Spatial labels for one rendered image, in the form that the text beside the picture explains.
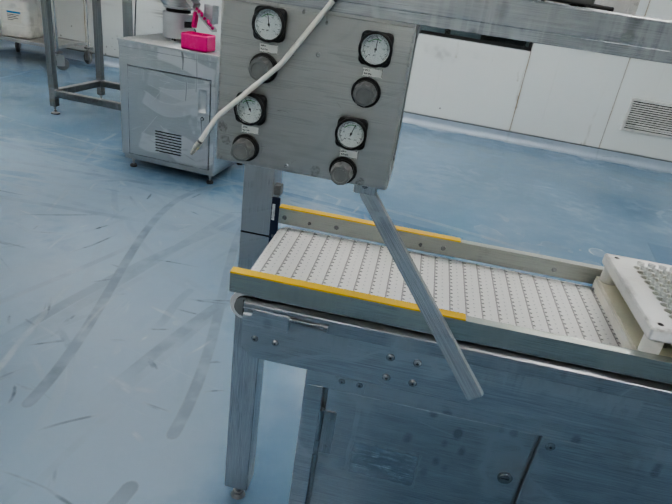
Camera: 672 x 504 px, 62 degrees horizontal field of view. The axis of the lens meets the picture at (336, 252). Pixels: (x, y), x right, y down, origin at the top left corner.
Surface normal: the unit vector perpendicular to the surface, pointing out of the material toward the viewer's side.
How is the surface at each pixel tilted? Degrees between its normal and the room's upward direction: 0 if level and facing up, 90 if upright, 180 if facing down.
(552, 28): 90
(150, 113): 92
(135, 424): 0
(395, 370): 90
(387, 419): 90
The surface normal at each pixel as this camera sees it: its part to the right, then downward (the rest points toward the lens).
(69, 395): 0.13, -0.89
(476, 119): -0.25, 0.40
